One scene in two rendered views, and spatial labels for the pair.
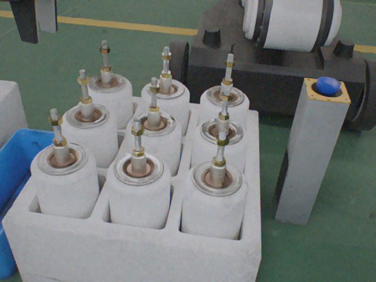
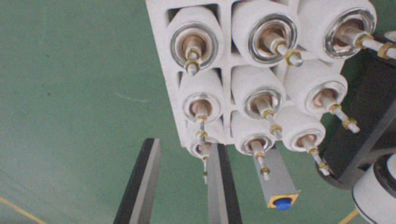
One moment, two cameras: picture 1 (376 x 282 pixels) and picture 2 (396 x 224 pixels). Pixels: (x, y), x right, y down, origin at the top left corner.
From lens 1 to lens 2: 56 cm
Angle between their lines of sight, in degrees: 67
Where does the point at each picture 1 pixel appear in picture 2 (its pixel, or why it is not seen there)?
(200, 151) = (240, 129)
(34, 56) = not seen: outside the picture
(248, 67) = (380, 127)
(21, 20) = (132, 189)
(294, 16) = (379, 205)
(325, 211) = not seen: hidden behind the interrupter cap
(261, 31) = (380, 176)
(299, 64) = (370, 156)
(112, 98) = (314, 48)
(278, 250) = not seen: hidden behind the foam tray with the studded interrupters
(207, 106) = (294, 130)
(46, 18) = (210, 178)
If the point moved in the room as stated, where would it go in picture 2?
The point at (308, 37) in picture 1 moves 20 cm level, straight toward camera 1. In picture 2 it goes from (358, 196) to (289, 196)
